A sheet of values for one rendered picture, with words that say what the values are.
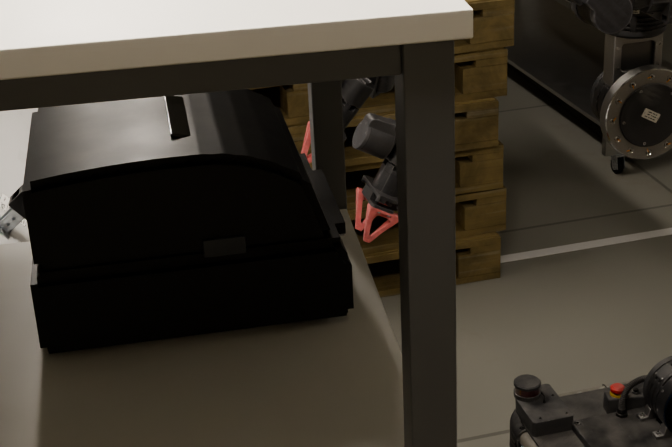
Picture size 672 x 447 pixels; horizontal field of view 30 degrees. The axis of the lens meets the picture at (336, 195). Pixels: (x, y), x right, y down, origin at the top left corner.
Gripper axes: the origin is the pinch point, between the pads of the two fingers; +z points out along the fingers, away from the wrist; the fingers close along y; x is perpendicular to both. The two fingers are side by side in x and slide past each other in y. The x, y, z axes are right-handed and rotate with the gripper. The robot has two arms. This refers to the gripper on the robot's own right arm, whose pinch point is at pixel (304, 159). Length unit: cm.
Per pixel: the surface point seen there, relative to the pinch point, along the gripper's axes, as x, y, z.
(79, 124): -47, 116, -18
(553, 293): 131, -147, 26
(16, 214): -45, 74, 11
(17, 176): -47, 54, 14
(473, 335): 107, -124, 47
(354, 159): 48, -149, 26
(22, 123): -50, 33, 13
